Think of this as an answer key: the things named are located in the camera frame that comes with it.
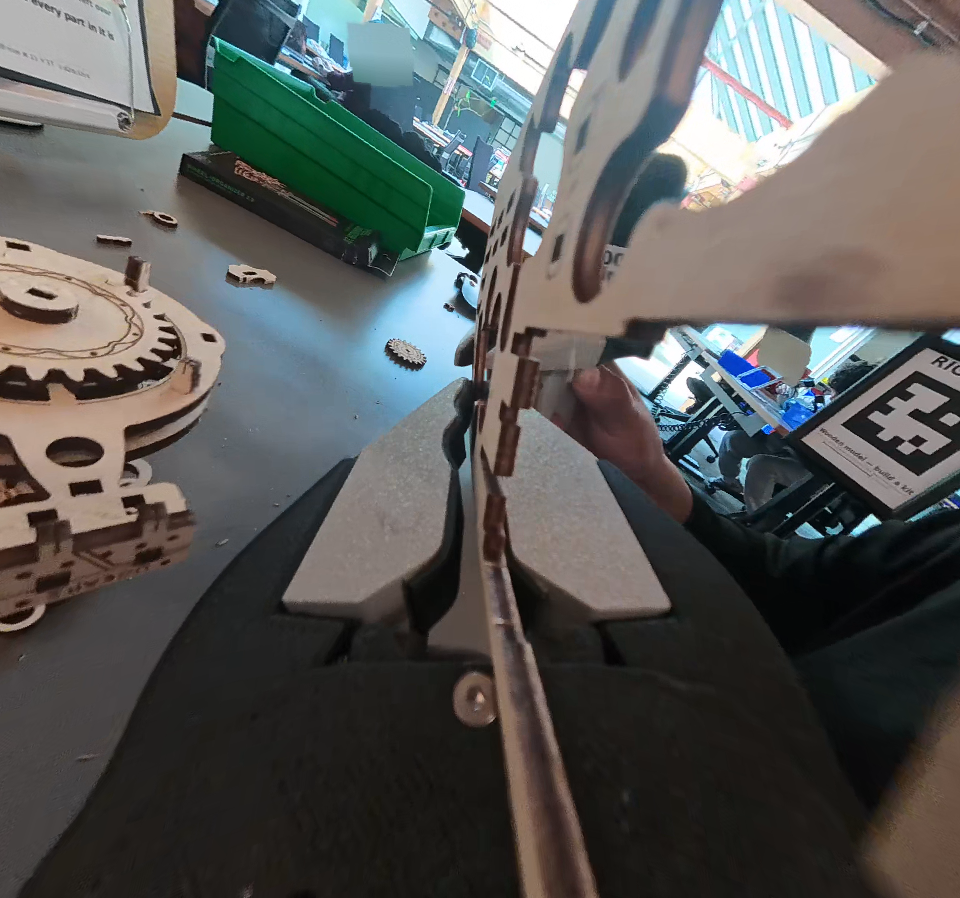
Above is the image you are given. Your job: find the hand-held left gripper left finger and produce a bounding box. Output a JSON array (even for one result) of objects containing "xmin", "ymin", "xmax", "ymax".
[{"xmin": 282, "ymin": 377, "xmax": 472, "ymax": 634}]

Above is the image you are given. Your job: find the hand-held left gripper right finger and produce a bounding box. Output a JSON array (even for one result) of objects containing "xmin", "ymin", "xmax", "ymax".
[{"xmin": 496, "ymin": 403, "xmax": 672, "ymax": 623}]

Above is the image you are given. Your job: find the wooden sheet with cutouts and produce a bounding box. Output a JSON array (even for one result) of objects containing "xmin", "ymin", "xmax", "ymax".
[{"xmin": 471, "ymin": 0, "xmax": 960, "ymax": 898}]

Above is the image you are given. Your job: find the wooden gear model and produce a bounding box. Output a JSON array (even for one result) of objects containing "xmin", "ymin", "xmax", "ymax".
[{"xmin": 0, "ymin": 236, "xmax": 228, "ymax": 634}]

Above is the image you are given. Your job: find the black model kit box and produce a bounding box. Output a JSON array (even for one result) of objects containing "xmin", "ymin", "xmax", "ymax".
[{"xmin": 177, "ymin": 146, "xmax": 403, "ymax": 278}]

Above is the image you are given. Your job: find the person's right hand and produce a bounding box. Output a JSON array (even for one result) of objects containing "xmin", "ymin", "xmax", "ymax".
[{"xmin": 570, "ymin": 364, "xmax": 693, "ymax": 525}]

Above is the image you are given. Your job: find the green plastic bin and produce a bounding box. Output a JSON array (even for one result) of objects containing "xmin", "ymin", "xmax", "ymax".
[{"xmin": 209, "ymin": 35, "xmax": 467, "ymax": 263}]

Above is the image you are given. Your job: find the framed marker sign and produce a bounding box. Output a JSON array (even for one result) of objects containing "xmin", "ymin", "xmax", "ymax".
[{"xmin": 793, "ymin": 334, "xmax": 960, "ymax": 521}]

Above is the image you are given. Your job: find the black office chair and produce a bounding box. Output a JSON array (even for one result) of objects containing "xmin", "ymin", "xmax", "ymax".
[{"xmin": 204, "ymin": 0, "xmax": 303, "ymax": 68}]

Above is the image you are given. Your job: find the wooden document stand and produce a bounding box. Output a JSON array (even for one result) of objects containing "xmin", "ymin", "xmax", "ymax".
[{"xmin": 0, "ymin": 0, "xmax": 179, "ymax": 142}]

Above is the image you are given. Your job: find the white page holder bar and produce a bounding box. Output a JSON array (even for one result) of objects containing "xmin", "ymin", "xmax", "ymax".
[{"xmin": 0, "ymin": 79, "xmax": 138, "ymax": 137}]

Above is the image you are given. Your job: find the printed instruction sheet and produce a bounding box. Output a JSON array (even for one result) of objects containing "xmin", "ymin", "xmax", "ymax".
[{"xmin": 0, "ymin": 0, "xmax": 163, "ymax": 120}]

